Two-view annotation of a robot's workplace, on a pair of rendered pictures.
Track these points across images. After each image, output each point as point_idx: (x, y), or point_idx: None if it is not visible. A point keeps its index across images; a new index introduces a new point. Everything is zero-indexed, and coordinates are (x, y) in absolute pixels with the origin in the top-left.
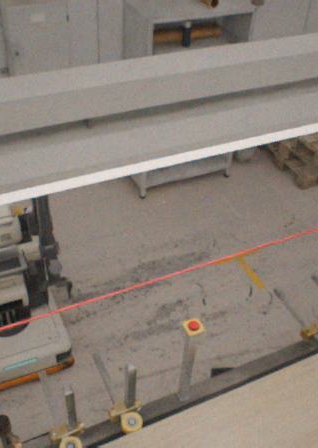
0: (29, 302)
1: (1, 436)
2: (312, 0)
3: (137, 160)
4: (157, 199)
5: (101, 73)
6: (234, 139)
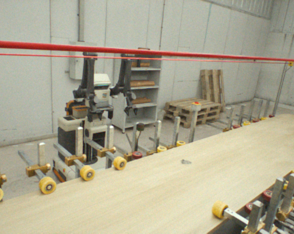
0: (96, 151)
1: (141, 129)
2: (176, 60)
3: None
4: (130, 133)
5: None
6: None
